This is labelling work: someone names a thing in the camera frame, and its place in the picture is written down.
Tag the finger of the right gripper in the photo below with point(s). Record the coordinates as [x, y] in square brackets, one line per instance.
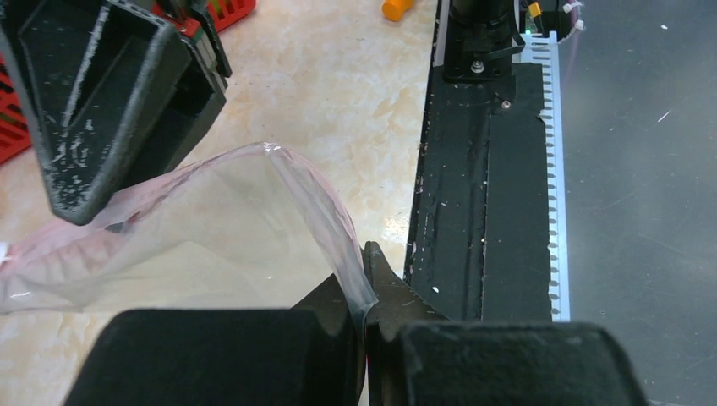
[93, 78]

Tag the red plastic basket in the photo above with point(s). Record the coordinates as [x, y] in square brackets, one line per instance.
[15, 137]

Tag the orange toy carrot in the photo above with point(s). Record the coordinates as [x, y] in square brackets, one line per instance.
[395, 10]

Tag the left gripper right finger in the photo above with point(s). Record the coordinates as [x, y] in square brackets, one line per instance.
[418, 357]

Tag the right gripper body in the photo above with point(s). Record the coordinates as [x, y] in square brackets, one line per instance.
[199, 96]

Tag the clear zip top bag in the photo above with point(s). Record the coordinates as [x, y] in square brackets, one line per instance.
[256, 227]

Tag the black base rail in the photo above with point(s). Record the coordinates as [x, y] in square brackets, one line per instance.
[487, 236]

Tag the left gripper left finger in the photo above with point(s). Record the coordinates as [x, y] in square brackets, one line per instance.
[309, 354]

